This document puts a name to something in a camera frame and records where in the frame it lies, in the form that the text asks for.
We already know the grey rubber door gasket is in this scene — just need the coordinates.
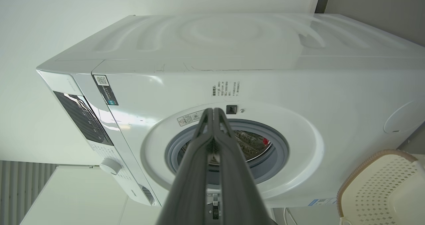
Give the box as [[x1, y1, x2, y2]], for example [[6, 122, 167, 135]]
[[165, 119, 290, 185]]

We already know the cream perforated laundry basket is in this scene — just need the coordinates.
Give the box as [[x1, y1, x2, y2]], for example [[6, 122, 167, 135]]
[[336, 149, 425, 225]]

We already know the triangle warning label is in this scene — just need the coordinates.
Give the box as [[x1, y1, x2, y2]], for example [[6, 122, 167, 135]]
[[177, 110, 206, 127]]

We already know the steel washing machine drum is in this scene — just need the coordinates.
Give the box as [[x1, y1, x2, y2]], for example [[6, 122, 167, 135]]
[[181, 130, 273, 167]]

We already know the QR code sticker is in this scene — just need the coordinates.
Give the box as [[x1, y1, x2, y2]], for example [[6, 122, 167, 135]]
[[93, 74, 119, 106]]

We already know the white front-load washing machine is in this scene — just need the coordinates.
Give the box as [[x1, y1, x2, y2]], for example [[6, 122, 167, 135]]
[[36, 13, 425, 208]]

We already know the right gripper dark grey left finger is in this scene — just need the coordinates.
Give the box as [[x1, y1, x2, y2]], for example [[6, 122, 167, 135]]
[[156, 108, 214, 225]]

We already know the printed text label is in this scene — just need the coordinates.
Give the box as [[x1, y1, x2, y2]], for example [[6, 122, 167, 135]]
[[211, 81, 241, 98]]

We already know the black washing machine display panel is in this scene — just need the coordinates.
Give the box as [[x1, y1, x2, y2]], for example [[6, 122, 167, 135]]
[[53, 91, 114, 146]]

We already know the grey ribbed panel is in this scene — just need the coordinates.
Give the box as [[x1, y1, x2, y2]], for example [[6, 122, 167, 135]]
[[0, 160, 57, 225]]

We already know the white washing machine dial knob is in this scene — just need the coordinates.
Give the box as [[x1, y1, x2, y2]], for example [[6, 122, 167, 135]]
[[99, 158, 122, 175]]

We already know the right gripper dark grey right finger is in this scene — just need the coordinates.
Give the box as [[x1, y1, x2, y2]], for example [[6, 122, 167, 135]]
[[213, 108, 278, 225]]

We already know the blue energy sticker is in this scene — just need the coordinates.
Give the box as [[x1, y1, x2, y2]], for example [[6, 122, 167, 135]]
[[308, 197, 337, 206]]

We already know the white cabinet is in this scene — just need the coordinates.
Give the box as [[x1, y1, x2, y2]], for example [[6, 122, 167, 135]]
[[20, 165, 163, 225]]

